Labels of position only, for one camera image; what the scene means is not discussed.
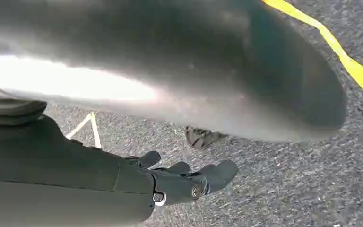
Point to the robot right arm ribbed sleeve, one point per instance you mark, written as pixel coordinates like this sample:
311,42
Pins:
9,111

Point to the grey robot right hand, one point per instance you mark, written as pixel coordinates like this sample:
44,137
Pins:
59,175

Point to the pale floor tape corner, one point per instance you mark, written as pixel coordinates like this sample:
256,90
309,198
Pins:
91,128

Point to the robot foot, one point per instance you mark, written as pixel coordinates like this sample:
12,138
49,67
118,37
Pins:
202,137

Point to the dark grey robot leg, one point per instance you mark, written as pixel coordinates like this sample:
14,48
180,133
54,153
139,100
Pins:
219,69

